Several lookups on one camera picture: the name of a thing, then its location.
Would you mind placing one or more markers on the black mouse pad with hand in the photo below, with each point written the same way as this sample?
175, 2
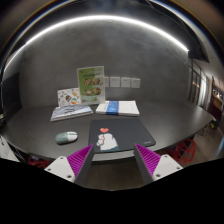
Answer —
115, 135

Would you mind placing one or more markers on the green white upright leaflet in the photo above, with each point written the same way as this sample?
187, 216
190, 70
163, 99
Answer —
91, 85

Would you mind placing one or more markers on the white book with blue band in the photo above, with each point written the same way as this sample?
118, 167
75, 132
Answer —
126, 108

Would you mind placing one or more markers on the red stool under table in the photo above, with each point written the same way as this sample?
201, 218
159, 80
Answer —
38, 162

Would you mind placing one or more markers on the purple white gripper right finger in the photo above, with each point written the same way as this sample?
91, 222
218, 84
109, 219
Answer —
152, 166

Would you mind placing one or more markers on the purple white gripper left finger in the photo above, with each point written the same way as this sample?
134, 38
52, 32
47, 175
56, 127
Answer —
73, 168

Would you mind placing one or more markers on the white wall switch panel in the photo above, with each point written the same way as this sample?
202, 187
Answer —
125, 82
106, 81
135, 83
114, 81

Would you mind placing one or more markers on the colourful patterned card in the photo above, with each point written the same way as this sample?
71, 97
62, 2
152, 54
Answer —
68, 97

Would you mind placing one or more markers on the curved white ceiling light strip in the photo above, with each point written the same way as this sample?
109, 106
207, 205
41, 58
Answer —
94, 18

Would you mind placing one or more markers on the striped grey book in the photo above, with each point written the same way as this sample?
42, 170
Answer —
71, 111

